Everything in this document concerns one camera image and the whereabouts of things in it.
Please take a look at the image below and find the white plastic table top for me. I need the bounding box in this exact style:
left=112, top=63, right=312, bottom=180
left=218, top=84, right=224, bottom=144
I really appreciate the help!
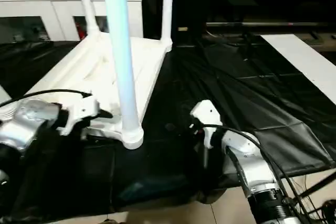
left=21, top=34, right=173, bottom=150

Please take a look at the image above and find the black plastic mat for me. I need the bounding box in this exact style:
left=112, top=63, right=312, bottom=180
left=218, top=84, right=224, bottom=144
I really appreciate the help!
left=0, top=38, right=336, bottom=219

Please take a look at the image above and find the white board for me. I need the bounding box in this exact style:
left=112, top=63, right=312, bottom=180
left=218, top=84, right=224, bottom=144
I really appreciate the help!
left=261, top=34, right=336, bottom=105

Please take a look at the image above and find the black stand base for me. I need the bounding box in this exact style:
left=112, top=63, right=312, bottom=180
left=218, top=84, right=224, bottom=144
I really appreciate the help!
left=297, top=169, right=336, bottom=224

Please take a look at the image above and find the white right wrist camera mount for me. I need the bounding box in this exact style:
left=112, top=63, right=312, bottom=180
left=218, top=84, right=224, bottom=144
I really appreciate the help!
left=189, top=100, right=224, bottom=150

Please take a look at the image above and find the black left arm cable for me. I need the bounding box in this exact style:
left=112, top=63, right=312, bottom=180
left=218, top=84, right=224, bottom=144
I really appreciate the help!
left=0, top=89, right=93, bottom=105

